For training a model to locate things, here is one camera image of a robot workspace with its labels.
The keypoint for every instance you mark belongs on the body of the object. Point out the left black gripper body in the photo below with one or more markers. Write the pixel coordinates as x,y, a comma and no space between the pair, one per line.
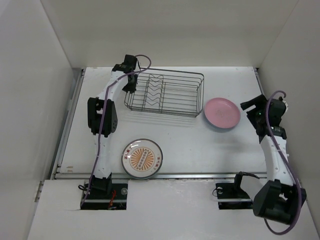
131,86

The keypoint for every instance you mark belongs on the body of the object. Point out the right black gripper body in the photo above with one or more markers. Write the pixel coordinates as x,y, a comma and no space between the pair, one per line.
256,115

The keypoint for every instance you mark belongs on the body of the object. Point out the grey wire dish rack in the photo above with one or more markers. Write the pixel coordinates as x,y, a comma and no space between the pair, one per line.
170,92

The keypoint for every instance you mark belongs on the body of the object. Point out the blue plate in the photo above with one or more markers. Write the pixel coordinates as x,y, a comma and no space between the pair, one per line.
216,128

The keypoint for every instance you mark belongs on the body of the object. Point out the pink plate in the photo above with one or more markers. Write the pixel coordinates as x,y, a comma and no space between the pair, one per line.
222,113

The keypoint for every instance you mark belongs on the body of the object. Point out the white plate orange sunburst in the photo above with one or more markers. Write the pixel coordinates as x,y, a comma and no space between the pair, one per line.
142,158

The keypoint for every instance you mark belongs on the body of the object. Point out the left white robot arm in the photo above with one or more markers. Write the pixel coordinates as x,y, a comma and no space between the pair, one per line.
103,121

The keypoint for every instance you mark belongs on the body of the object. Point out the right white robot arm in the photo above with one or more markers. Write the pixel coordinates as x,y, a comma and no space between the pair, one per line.
281,198

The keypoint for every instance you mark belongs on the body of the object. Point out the right aluminium side rail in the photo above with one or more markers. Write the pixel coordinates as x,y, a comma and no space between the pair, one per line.
256,72

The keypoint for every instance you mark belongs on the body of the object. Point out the aluminium side rail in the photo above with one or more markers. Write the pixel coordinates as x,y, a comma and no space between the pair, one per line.
78,77
256,72

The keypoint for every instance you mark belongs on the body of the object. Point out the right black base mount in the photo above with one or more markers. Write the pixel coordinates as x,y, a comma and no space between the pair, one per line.
230,196

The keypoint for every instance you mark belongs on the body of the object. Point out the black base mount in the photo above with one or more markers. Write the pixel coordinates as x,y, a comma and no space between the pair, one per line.
230,196
112,199

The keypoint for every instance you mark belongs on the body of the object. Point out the left aluminium side rail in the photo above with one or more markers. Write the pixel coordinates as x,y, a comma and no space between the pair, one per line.
78,77

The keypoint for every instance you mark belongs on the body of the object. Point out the front aluminium rail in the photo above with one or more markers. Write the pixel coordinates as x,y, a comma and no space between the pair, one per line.
65,176

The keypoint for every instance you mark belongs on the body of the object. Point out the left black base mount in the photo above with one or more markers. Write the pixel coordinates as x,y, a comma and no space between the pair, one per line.
112,199

